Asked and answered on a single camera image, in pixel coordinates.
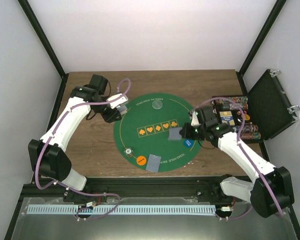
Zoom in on blue playing card deck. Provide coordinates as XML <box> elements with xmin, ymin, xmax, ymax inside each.
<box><xmin>117</xmin><ymin>105</ymin><xmax>128</xmax><ymax>115</ymax></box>

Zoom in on blue small blind button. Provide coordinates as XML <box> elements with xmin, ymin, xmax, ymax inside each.
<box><xmin>183</xmin><ymin>139</ymin><xmax>194</xmax><ymax>148</ymax></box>

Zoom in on dealt cards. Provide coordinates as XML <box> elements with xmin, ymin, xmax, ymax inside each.
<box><xmin>168</xmin><ymin>127</ymin><xmax>182</xmax><ymax>141</ymax></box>
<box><xmin>145</xmin><ymin>154</ymin><xmax>162</xmax><ymax>173</ymax></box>

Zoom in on stack of poker chips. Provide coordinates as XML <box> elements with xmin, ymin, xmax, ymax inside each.
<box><xmin>124</xmin><ymin>147</ymin><xmax>134</xmax><ymax>158</ymax></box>

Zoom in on clear dealer button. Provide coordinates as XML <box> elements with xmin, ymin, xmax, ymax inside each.
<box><xmin>152</xmin><ymin>99</ymin><xmax>163</xmax><ymax>110</ymax></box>

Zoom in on orange big blind button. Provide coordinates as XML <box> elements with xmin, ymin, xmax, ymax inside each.
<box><xmin>136</xmin><ymin>155</ymin><xmax>147</xmax><ymax>166</ymax></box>

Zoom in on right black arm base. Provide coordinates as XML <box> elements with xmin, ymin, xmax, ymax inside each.
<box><xmin>196</xmin><ymin>183</ymin><xmax>242</xmax><ymax>202</ymax></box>

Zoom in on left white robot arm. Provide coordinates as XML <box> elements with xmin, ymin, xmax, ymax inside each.
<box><xmin>28</xmin><ymin>74</ymin><xmax>129</xmax><ymax>202</ymax></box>

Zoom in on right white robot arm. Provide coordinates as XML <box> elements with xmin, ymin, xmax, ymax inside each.
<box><xmin>179</xmin><ymin>106</ymin><xmax>295</xmax><ymax>218</ymax></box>

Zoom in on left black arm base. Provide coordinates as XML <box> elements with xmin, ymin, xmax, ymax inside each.
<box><xmin>63</xmin><ymin>187</ymin><xmax>108</xmax><ymax>204</ymax></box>

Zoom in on boxed card deck in case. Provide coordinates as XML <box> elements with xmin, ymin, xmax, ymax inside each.
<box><xmin>219</xmin><ymin>111</ymin><xmax>236</xmax><ymax>126</ymax></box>

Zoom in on round green poker mat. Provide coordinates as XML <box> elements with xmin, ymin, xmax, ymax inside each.
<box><xmin>113</xmin><ymin>93</ymin><xmax>202</xmax><ymax>173</ymax></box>

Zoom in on chip row in case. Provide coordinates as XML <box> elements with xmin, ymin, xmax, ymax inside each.
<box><xmin>240</xmin><ymin>132</ymin><xmax>262</xmax><ymax>141</ymax></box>
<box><xmin>214</xmin><ymin>96</ymin><xmax>248</xmax><ymax>105</ymax></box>
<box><xmin>233</xmin><ymin>124</ymin><xmax>259</xmax><ymax>133</ymax></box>
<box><xmin>219</xmin><ymin>103</ymin><xmax>249</xmax><ymax>111</ymax></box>

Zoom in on bottom chip row in case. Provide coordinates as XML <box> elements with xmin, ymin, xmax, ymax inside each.
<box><xmin>240</xmin><ymin>132</ymin><xmax>262</xmax><ymax>141</ymax></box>

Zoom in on top chip row in case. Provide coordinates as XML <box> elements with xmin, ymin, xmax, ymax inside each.
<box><xmin>214</xmin><ymin>96</ymin><xmax>248</xmax><ymax>105</ymax></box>

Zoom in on black poker set case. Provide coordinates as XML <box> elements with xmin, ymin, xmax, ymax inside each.
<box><xmin>212</xmin><ymin>69</ymin><xmax>300</xmax><ymax>144</ymax></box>

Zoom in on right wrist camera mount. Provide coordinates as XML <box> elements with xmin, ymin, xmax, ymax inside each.
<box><xmin>189</xmin><ymin>111</ymin><xmax>201</xmax><ymax>128</ymax></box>

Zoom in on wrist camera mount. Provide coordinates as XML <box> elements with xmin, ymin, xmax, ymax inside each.
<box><xmin>189</xmin><ymin>111</ymin><xmax>201</xmax><ymax>128</ymax></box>
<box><xmin>106</xmin><ymin>93</ymin><xmax>129</xmax><ymax>109</ymax></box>

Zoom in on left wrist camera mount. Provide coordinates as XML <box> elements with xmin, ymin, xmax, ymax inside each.
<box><xmin>106</xmin><ymin>93</ymin><xmax>129</xmax><ymax>109</ymax></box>

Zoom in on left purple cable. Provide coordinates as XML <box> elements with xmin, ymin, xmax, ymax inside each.
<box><xmin>34</xmin><ymin>78</ymin><xmax>131</xmax><ymax>222</ymax></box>

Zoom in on purple cable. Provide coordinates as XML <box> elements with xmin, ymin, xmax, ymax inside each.
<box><xmin>34</xmin><ymin>78</ymin><xmax>131</xmax><ymax>222</ymax></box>
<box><xmin>192</xmin><ymin>96</ymin><xmax>285</xmax><ymax>221</ymax></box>

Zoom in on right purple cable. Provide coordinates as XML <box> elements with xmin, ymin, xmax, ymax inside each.
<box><xmin>192</xmin><ymin>96</ymin><xmax>285</xmax><ymax>221</ymax></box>

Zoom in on light blue slotted cable duct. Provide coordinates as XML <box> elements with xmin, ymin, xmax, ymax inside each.
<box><xmin>26</xmin><ymin>204</ymin><xmax>216</xmax><ymax>216</ymax></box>

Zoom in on black aluminium frame rail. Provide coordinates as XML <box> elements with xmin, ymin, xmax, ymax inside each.
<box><xmin>22</xmin><ymin>176</ymin><xmax>286</xmax><ymax>198</ymax></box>

